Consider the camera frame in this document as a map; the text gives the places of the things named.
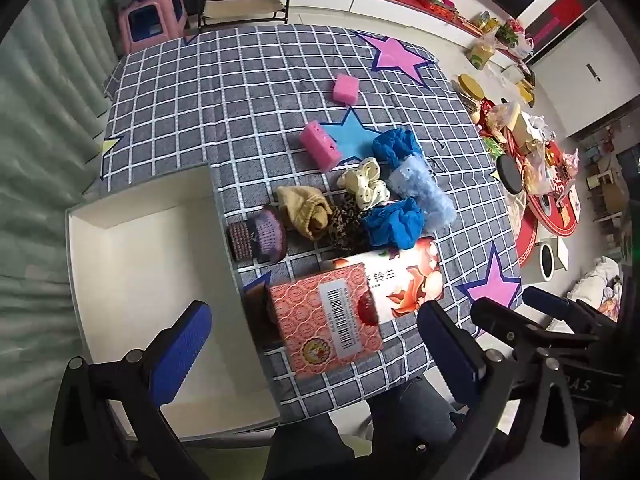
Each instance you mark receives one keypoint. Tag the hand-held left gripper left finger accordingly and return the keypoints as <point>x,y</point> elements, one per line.
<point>182,350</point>

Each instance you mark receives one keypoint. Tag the white floral carton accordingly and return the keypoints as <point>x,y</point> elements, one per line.
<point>405,280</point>

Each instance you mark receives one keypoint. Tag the black round disc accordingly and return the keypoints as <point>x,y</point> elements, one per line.
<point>512,174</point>

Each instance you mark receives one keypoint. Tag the white quilt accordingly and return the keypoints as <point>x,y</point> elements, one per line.
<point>597,280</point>

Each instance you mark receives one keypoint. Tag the pink sponge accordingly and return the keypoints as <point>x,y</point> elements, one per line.
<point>346,89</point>
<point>320,144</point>

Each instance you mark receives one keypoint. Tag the pile of snack packets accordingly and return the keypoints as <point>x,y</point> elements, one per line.
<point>525,130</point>

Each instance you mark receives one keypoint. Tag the yellow round lid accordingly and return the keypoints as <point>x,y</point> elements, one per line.
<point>472,87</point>

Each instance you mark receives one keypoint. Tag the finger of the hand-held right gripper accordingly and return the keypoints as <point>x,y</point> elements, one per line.
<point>550,302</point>
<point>495,317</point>

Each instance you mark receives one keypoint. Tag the cream polka dot scrunchie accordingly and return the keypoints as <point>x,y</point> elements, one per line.
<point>365,185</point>

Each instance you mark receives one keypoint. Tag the white and red cabinet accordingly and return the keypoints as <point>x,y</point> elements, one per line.
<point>380,2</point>

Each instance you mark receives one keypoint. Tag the grey checked star blanket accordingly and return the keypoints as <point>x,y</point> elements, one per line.
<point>250,85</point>

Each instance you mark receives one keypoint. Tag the tan sock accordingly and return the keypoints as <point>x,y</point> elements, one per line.
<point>302,210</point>

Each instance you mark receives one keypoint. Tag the yellow green bag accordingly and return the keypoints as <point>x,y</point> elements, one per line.
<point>481,54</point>

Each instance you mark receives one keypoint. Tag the blue mesh cloth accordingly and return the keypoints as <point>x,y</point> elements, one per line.
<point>397,146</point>
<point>395,225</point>

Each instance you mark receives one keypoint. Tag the person's right hand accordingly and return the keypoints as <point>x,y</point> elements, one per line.
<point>605,432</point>

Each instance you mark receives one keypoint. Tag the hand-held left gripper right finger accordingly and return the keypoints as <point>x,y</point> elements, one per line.
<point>450,355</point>

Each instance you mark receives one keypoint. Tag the pink plastic stool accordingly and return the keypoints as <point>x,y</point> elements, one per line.
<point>150,17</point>

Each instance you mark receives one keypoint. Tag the pale green curtain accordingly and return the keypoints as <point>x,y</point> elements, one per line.
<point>40,185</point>

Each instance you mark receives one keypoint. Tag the red patterned carton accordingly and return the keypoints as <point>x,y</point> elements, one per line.
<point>325,325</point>

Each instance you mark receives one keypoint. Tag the white storage box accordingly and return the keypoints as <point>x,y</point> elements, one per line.
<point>140,260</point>

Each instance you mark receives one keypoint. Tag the light blue fluffy cloth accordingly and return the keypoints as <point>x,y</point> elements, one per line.
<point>425,197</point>

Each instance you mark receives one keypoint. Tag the red round tray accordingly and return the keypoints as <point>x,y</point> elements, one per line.
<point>555,210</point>

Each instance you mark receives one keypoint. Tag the red round mat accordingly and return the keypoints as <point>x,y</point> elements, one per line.
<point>525,240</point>

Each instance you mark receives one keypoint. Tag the person's trousers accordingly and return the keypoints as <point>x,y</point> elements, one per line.
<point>320,445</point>

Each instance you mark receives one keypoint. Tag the leopard print cloth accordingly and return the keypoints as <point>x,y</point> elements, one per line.
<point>345,230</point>

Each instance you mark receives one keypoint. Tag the white cup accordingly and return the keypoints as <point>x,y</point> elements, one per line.
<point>546,260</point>

